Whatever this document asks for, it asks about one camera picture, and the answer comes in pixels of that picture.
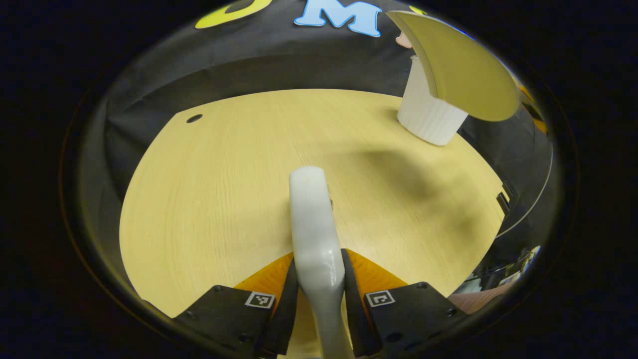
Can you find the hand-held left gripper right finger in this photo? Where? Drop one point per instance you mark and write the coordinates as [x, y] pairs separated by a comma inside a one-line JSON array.
[[353, 314]]

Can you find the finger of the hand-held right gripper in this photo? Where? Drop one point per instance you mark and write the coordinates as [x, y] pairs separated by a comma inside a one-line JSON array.
[[539, 124]]

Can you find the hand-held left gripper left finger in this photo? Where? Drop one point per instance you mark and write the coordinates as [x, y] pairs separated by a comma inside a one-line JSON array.
[[288, 309]]

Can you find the small white broom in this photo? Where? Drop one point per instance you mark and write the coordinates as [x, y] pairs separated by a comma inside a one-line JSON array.
[[314, 224]]

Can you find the white dustpan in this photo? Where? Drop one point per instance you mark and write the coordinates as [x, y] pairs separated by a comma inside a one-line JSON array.
[[463, 70]]

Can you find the white ribbed garbage bin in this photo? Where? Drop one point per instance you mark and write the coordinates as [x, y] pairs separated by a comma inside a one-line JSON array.
[[428, 117]]

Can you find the black backdrop cloth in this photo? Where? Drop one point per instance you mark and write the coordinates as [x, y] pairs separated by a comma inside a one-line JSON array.
[[249, 60]]

